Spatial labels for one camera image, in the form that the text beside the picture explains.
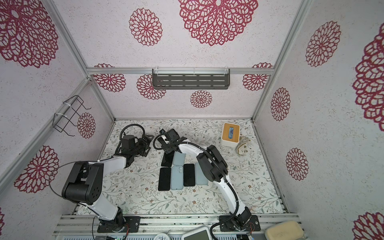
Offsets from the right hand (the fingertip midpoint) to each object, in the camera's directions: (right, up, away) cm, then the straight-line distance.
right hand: (168, 141), depth 102 cm
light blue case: (+8, -11, -4) cm, 15 cm away
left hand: (-8, -1, -7) cm, 11 cm away
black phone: (+1, -12, -6) cm, 13 cm away
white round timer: (+3, -42, -34) cm, 54 cm away
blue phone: (+15, -20, -11) cm, 27 cm away
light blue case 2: (+22, -22, -12) cm, 33 cm away
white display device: (+21, -41, -34) cm, 57 cm away
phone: (+7, -22, -11) cm, 26 cm away
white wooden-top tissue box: (+45, +4, +7) cm, 45 cm away
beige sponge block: (+61, -40, -32) cm, 80 cm away
